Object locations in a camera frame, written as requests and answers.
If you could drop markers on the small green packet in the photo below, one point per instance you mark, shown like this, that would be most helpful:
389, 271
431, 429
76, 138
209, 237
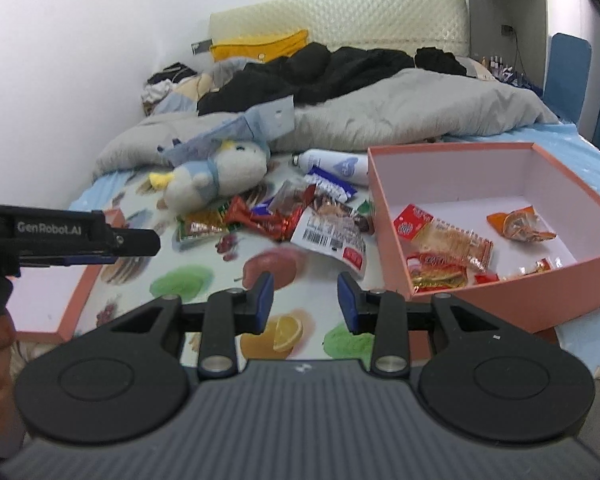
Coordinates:
366, 206

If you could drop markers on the fruit printed blanket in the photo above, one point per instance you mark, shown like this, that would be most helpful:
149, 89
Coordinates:
205, 276

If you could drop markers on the cream padded headboard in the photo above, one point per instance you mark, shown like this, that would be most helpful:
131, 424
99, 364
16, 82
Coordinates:
355, 20

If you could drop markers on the white snack packet with barcode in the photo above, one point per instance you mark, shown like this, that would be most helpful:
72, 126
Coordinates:
325, 238

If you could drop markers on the white bottle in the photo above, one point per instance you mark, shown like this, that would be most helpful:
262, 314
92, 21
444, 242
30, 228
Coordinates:
330, 162

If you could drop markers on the white blue plush toy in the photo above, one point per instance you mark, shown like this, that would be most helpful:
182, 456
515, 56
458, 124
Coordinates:
220, 175

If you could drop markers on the pink box lid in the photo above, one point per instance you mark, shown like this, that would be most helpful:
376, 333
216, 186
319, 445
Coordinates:
45, 301

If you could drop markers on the black clothing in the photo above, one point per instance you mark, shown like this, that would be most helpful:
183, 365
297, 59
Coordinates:
330, 75

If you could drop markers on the pink cardboard box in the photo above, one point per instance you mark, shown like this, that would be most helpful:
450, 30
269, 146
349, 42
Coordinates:
480, 185

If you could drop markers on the wall socket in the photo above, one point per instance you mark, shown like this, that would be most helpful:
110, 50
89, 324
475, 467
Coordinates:
506, 30

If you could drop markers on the green red snack packet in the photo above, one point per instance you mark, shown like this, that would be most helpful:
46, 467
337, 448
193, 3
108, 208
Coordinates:
200, 230

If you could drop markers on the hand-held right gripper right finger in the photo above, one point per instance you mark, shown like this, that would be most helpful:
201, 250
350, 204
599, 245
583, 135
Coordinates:
348, 301

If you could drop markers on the orange snack packet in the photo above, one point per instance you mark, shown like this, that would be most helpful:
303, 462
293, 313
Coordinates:
517, 223

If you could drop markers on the red yellow snack packet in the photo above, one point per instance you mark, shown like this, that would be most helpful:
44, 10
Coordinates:
435, 275

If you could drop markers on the pile of clothes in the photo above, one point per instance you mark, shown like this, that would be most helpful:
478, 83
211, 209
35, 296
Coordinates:
160, 87

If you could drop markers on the bedside table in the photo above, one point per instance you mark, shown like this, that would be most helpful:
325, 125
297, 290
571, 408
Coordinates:
525, 85

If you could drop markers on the blue white snack packet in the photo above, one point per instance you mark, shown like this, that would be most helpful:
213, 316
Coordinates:
330, 185

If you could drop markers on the grey white pillow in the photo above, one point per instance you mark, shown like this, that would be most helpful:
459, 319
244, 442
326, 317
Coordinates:
476, 67

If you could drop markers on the clear packet of brown snacks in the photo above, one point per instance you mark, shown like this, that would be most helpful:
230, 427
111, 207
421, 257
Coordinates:
337, 208

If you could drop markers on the black garment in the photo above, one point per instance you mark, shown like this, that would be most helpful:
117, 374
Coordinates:
440, 62

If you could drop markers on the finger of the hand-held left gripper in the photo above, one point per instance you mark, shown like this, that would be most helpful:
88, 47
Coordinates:
80, 260
137, 242

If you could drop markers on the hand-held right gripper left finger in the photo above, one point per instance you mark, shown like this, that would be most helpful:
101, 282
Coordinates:
265, 301

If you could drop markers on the clear packet of dark snacks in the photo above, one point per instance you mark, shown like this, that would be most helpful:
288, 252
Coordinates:
292, 195

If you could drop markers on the grey duvet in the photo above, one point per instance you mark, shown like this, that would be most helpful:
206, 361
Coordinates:
405, 110

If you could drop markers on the grey wall bracket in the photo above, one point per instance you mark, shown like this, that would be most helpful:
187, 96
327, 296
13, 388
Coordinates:
202, 47

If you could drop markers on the row of small bottles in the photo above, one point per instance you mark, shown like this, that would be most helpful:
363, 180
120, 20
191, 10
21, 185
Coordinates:
500, 66

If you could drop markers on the red candy wrapper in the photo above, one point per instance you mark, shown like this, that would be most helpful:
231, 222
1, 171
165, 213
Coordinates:
275, 227
237, 212

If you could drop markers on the red cracker packet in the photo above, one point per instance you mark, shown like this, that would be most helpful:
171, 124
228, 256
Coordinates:
445, 238

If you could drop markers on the yellow pillow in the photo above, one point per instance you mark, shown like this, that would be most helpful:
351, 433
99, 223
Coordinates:
260, 47

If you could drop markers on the blue chair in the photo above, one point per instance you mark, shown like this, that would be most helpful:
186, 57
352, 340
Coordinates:
567, 75

